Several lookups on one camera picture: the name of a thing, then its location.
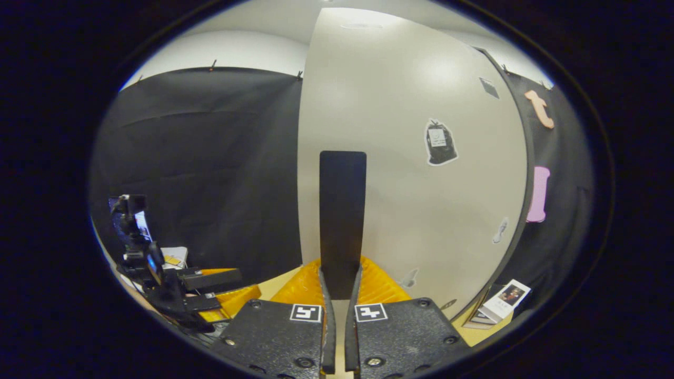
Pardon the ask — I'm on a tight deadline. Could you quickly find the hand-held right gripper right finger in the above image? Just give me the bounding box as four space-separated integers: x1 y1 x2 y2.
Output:
344 256 473 379

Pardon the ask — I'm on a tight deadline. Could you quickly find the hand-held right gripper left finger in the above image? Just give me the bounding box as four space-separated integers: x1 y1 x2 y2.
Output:
213 257 337 379

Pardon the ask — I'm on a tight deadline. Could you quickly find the black door handle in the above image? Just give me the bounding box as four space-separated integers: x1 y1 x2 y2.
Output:
319 151 367 301

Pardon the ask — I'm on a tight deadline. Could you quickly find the grey cabinet door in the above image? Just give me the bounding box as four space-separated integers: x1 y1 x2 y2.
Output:
296 7 529 322

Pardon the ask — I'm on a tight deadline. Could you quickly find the white yellow printed card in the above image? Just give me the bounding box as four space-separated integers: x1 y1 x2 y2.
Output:
161 246 189 270

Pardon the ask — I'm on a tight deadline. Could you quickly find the black backdrop cloth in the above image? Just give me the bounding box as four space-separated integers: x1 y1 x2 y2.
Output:
88 66 597 316

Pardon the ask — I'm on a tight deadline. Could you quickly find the grey book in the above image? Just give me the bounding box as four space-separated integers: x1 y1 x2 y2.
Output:
463 310 499 330

